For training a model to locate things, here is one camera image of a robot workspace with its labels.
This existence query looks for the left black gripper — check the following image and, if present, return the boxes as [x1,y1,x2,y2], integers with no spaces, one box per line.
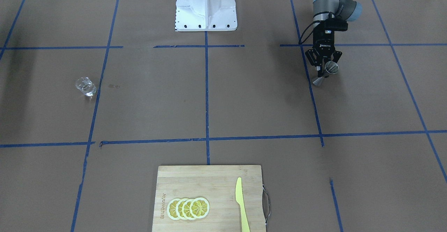
[305,29,342,78]

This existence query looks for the steel double jigger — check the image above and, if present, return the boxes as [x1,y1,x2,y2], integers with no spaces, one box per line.
[312,61,339,87]

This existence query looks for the clear glass cup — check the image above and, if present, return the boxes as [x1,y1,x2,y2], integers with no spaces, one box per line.
[75,77,97,97]

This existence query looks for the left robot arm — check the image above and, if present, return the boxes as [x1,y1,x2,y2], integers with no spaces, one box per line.
[305,0,362,79]

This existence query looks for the yellow plastic knife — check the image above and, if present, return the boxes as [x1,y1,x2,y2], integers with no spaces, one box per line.
[235,177,250,232]

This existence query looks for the bamboo cutting board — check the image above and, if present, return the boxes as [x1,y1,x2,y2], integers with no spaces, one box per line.
[152,165,266,232]

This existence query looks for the lemon slice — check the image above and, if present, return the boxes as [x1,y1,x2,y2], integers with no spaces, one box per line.
[175,198,189,220]
[190,197,210,219]
[181,199,196,220]
[167,198,180,220]

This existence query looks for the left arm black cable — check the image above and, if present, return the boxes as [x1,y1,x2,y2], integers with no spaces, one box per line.
[298,21,323,45]

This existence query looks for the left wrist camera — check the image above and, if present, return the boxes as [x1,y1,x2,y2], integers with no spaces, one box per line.
[321,18,349,32]

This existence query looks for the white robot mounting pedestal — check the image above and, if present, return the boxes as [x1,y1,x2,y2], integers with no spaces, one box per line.
[175,0,238,32]

